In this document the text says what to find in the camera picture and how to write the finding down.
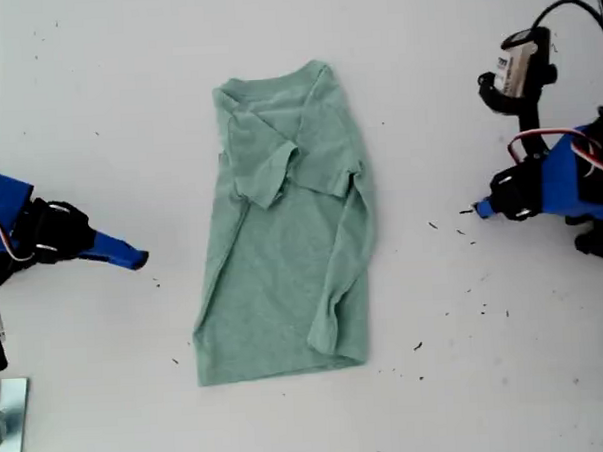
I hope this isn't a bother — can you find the steel plate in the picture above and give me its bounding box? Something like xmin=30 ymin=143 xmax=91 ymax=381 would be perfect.
xmin=0 ymin=376 xmax=35 ymax=452

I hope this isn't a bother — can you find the black camera cable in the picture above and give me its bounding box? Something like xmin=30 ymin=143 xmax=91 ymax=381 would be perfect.
xmin=529 ymin=0 xmax=603 ymax=57

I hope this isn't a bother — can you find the black camera stalk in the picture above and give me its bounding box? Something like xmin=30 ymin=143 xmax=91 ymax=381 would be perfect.
xmin=476 ymin=68 xmax=553 ymax=167

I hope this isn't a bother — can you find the green t-shirt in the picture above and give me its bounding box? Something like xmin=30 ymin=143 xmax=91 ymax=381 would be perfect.
xmin=179 ymin=56 xmax=384 ymax=389

